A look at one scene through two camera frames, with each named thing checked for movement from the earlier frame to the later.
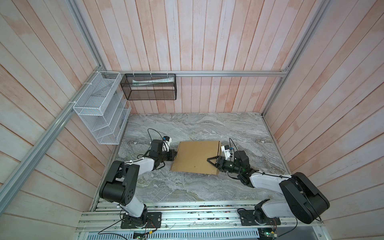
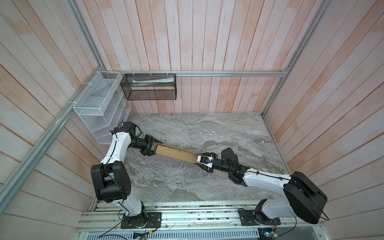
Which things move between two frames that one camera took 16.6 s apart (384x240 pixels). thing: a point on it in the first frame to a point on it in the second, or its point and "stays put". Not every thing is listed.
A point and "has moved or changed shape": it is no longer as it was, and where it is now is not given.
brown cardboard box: x=192 y=156 has moved or changed shape
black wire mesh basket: x=149 y=86 stays put
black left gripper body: x=166 y=156 to x=148 y=143
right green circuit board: x=266 y=233 stays put
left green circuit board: x=139 y=236 stays put
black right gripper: x=220 y=160 to x=211 y=154
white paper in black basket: x=152 y=81 stays put
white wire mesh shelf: x=104 y=107 stays put
